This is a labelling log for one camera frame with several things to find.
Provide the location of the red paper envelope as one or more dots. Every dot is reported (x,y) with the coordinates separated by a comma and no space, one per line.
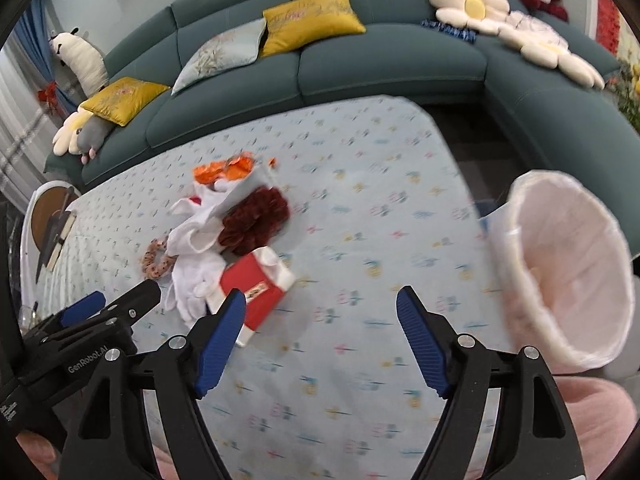
(255,300)

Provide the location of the grey plush toy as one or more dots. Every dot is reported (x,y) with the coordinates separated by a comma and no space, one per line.
(95,135)

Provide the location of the person's pink trousers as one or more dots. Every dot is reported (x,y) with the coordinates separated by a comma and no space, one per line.
(600,420)

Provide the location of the white cloth gloves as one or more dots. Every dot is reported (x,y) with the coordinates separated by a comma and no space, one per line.
(192,280)

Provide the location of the patterned hair scrunchie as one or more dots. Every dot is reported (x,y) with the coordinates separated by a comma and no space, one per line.
(152,265)

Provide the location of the blue and white curtain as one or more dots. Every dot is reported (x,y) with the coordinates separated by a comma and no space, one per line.
(20,125)

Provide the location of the red flower wall decoration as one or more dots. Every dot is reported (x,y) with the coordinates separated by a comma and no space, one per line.
(607,20)

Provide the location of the round white side table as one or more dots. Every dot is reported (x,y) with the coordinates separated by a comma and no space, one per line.
(45,210)

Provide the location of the bin with pink liner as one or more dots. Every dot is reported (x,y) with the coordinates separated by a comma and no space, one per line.
(575,270)

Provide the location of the teal corner sofa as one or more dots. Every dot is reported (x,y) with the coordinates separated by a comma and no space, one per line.
(380,60)

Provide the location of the yellow embroidered pillow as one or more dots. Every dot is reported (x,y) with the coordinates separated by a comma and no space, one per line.
(120,100)
(310,25)

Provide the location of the floral printed tablecloth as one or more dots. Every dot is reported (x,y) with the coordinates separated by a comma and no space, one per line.
(350,210)

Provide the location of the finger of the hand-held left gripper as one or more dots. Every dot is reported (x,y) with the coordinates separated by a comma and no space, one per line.
(82,307)
(135,300)

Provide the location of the light blue embroidered pillow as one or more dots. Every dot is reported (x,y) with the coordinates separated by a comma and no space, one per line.
(220,55)

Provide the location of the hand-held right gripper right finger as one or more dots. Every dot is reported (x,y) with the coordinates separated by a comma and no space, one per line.
(425,345)

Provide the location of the blue patterned cloth strip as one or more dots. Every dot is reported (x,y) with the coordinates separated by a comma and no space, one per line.
(450,29)

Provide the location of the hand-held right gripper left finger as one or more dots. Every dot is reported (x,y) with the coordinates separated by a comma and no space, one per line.
(220,342)

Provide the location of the dark red scrunchie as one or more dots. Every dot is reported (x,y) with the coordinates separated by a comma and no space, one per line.
(255,220)

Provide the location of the potted flower plant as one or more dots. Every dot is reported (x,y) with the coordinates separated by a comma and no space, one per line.
(630,90)

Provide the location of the dark book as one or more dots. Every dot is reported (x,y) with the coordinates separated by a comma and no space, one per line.
(55,240)

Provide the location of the white panda plush toy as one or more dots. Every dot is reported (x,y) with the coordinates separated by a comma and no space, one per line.
(85,60)

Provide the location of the small cream flower cushion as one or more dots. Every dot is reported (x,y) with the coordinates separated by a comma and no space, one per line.
(67,135)

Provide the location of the orange snack bag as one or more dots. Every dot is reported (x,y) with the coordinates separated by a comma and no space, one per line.
(215,170)

